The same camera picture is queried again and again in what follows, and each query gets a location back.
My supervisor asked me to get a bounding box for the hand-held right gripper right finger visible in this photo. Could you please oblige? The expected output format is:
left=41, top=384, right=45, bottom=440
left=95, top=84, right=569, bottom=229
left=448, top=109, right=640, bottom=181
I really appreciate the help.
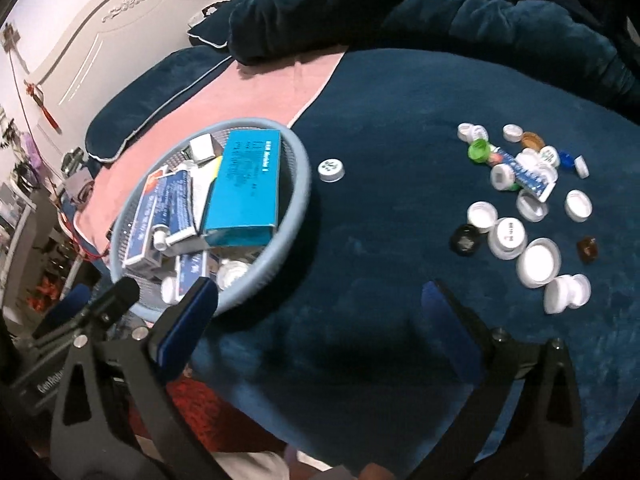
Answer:
left=410, top=280, right=586, bottom=480

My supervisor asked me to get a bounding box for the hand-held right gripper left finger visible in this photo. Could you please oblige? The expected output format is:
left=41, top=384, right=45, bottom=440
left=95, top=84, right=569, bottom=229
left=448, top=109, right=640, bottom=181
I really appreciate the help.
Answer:
left=50, top=276, right=226, bottom=480

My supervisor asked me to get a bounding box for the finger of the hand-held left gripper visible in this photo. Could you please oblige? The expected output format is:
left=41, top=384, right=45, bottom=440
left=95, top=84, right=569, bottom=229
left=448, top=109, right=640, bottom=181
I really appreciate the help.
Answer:
left=32, top=285, right=93, bottom=341
left=20, top=277, right=141, bottom=356

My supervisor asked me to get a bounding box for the black bottle cap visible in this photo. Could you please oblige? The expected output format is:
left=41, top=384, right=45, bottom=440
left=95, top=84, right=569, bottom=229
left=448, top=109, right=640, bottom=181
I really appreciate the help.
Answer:
left=449, top=224, right=483, bottom=257

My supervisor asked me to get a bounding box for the white plastic jar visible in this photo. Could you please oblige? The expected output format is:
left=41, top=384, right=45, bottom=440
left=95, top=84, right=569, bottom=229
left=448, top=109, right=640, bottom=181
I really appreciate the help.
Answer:
left=544, top=275, right=576, bottom=316

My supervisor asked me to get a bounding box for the plain white screw cap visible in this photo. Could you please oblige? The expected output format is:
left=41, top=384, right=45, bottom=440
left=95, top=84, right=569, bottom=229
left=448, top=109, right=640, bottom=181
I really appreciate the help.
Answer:
left=467, top=201, right=499, bottom=233

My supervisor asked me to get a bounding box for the white screw lid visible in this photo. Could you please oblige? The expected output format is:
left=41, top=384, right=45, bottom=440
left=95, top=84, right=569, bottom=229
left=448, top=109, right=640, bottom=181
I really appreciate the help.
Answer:
left=567, top=273, right=592, bottom=307

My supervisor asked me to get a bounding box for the dark brown ribbed cap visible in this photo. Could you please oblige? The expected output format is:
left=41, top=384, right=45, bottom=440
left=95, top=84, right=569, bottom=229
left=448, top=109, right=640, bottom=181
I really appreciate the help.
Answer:
left=577, top=235, right=599, bottom=264

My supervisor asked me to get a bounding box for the grey mesh basket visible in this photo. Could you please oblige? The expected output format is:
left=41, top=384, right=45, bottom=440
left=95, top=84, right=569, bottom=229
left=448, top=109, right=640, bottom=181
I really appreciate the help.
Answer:
left=107, top=117, right=314, bottom=322

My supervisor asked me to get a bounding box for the white dotted cap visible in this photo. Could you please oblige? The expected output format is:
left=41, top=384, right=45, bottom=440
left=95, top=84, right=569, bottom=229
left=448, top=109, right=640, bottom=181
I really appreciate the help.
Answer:
left=318, top=157, right=346, bottom=183

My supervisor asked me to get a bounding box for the white shelf rack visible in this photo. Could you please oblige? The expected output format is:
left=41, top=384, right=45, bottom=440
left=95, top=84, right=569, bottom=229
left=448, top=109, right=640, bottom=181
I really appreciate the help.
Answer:
left=0, top=180, right=56, bottom=321

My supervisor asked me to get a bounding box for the red patterned rug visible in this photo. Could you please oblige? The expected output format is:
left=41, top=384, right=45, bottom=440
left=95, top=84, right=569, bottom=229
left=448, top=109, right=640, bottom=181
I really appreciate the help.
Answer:
left=127, top=375, right=286, bottom=456

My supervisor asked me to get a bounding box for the dark blue plush blanket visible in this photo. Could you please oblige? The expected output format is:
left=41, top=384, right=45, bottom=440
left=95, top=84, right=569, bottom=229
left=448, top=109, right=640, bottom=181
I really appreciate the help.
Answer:
left=190, top=47, right=640, bottom=480

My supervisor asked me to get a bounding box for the white blue ointment tube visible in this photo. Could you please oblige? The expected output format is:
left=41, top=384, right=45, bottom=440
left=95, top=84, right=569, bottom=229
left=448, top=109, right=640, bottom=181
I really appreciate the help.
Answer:
left=151, top=167, right=198, bottom=252

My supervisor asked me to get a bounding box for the white cap black print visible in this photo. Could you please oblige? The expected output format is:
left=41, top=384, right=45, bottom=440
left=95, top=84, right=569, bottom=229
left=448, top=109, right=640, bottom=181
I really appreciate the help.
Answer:
left=487, top=217, right=528, bottom=261

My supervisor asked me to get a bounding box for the large white round lid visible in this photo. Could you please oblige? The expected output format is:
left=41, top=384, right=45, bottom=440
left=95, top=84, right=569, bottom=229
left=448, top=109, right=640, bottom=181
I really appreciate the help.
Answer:
left=516, top=237, right=562, bottom=288

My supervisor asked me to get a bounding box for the grey folded cloth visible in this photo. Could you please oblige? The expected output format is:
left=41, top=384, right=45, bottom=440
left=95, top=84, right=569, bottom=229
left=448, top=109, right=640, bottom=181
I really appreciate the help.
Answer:
left=65, top=170, right=96, bottom=201

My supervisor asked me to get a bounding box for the dark small object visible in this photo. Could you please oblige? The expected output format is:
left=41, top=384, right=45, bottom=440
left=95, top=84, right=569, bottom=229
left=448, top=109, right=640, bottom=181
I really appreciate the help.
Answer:
left=62, top=147, right=88, bottom=173

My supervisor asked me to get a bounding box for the teal medicine box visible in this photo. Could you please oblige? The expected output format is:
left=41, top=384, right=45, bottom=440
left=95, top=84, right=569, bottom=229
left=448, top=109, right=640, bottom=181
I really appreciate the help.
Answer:
left=201, top=129, right=282, bottom=247

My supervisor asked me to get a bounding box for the white cloth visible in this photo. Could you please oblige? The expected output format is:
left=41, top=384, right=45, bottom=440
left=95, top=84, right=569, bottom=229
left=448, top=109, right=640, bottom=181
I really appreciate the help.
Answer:
left=212, top=450, right=293, bottom=480

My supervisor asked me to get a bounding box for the yellow white box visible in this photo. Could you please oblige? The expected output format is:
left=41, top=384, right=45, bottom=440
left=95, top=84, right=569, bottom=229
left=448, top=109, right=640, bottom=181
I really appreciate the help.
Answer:
left=191, top=156, right=224, bottom=226

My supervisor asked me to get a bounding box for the person's leg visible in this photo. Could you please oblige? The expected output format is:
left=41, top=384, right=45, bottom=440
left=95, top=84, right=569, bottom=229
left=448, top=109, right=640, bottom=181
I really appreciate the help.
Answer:
left=357, top=462, right=396, bottom=480

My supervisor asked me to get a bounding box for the purple soft object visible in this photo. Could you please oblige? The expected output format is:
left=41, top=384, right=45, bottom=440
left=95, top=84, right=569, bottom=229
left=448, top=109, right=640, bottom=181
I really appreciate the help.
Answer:
left=22, top=132, right=43, bottom=168

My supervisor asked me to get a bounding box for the small white box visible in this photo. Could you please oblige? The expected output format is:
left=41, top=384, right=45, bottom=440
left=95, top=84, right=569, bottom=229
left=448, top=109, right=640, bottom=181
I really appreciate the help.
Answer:
left=189, top=135, right=224, bottom=165

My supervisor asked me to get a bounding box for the lavender cloth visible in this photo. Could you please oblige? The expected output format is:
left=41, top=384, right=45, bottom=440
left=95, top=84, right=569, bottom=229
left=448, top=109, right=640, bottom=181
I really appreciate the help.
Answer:
left=282, top=445, right=361, bottom=480

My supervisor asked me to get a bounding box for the blue white sachet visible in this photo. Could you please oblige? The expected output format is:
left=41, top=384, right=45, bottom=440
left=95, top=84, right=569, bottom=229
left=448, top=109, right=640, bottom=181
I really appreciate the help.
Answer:
left=495, top=146, right=558, bottom=203

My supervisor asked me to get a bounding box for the red hanging tassel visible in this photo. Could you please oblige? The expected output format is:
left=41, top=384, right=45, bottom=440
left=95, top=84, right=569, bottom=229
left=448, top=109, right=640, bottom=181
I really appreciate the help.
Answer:
left=25, top=80, right=63, bottom=135

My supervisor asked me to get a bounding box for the dark blue piped pillow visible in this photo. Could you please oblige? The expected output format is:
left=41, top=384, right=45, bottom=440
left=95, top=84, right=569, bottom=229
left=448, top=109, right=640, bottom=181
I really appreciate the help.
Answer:
left=85, top=46, right=233, bottom=163
left=187, top=0, right=271, bottom=51

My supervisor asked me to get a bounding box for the cluster of small white caps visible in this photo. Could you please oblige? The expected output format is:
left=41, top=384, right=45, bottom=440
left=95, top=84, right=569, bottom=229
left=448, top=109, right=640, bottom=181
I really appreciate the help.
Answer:
left=457, top=122, right=590, bottom=192

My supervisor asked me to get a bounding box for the pink bed cloth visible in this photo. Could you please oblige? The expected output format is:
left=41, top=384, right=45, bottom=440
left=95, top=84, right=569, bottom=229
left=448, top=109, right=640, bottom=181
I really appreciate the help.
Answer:
left=75, top=50, right=348, bottom=261

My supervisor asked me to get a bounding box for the white carved headboard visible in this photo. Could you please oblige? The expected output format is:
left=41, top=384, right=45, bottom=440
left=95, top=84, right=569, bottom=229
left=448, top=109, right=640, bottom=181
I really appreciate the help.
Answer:
left=22, top=0, right=281, bottom=131

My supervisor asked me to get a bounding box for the dark blue rumpled duvet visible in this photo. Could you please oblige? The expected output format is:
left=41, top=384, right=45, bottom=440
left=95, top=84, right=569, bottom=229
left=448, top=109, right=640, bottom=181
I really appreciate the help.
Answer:
left=227, top=0, right=640, bottom=126

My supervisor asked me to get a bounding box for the red cable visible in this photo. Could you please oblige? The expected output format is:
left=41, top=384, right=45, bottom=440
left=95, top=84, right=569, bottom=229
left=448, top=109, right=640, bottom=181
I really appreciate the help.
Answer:
left=57, top=195, right=113, bottom=263

